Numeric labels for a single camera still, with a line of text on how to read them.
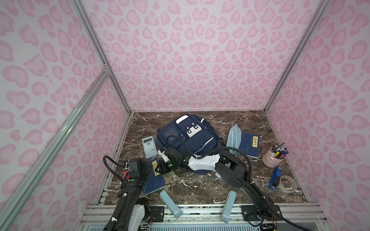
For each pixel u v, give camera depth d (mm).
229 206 736
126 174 650
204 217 728
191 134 980
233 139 979
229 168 557
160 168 805
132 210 524
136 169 655
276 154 806
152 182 839
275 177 826
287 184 831
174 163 767
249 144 980
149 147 977
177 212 705
